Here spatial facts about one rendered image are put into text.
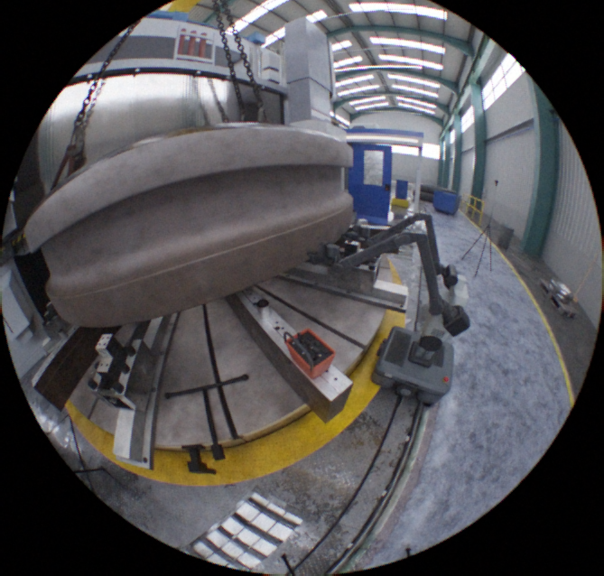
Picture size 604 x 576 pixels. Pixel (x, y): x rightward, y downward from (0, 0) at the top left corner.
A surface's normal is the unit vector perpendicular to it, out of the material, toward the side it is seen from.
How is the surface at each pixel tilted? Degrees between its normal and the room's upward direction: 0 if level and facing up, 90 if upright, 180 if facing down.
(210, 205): 90
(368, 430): 0
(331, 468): 0
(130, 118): 90
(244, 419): 0
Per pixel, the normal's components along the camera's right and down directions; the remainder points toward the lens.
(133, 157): 0.46, 0.44
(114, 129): 0.86, 0.24
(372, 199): -0.53, 0.45
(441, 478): -0.04, -0.86
